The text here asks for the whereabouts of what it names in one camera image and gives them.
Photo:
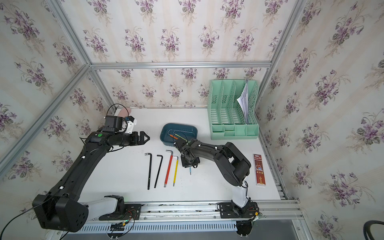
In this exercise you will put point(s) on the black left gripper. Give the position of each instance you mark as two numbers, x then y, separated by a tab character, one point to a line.
134	140

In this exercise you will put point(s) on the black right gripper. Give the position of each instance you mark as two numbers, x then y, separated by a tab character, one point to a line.
195	162

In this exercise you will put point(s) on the yellow hex key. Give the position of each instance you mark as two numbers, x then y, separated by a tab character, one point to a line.
176	170

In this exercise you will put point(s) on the lime green hex key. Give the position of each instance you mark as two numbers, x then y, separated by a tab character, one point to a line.
183	136

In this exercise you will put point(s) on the orange hex key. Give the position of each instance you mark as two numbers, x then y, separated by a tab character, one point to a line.
174	134

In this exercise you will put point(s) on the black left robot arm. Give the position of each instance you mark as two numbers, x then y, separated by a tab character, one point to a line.
60	208

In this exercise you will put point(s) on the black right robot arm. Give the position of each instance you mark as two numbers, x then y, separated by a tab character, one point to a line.
231	162

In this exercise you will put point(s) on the red hex key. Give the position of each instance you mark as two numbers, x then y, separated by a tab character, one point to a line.
169	167

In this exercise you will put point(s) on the long black hex key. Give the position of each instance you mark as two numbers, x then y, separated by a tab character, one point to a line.
150	170

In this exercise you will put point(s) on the short black hex key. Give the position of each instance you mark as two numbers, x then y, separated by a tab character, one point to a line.
159	169

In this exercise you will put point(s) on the teal plastic storage box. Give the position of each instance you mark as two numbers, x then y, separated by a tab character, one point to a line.
190	131

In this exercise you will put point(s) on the pink case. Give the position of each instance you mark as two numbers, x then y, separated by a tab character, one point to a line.
123	112

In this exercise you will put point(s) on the green mesh file organizer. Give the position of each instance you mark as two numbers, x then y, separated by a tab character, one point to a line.
226	119

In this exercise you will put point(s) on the red flat package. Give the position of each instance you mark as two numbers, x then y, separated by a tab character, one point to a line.
259	170

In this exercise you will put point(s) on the papers in file organizer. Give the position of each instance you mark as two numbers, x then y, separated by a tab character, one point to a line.
243	102

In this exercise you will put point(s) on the small circuit board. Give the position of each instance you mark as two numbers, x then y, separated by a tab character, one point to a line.
117	227

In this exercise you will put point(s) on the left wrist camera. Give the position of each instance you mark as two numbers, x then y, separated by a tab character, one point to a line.
116	124

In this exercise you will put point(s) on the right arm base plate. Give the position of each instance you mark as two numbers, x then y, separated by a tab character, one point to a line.
229	210

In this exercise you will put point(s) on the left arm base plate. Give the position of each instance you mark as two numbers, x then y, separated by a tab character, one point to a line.
123	213

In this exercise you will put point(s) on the aluminium rail frame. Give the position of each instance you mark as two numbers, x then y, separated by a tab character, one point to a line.
203	216

